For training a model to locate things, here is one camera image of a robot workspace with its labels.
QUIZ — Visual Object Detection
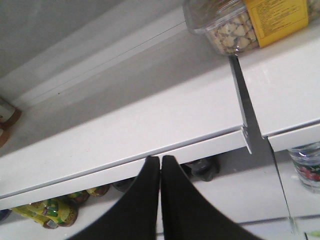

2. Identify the white lower shelf board right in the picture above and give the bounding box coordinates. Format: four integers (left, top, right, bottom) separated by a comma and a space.
238, 19, 320, 152

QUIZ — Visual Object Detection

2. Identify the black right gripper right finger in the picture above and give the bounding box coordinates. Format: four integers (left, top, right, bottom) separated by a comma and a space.
161, 155, 259, 240

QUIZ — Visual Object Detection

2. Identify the yellow lemon tea bottle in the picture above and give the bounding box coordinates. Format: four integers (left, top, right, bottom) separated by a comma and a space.
66, 190, 90, 204
11, 198, 78, 229

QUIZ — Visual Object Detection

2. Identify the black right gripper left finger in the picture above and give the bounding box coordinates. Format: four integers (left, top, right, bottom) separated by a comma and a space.
70, 156, 160, 240

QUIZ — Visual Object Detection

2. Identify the white shelf board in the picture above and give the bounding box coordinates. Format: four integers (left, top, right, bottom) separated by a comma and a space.
0, 32, 248, 209
238, 19, 320, 152

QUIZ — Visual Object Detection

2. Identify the clear water bottle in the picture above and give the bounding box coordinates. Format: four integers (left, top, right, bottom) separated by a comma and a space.
287, 141, 320, 194

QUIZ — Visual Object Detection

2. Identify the clear pastry box yellow label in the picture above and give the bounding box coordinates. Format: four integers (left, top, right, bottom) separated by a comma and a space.
183, 0, 320, 56

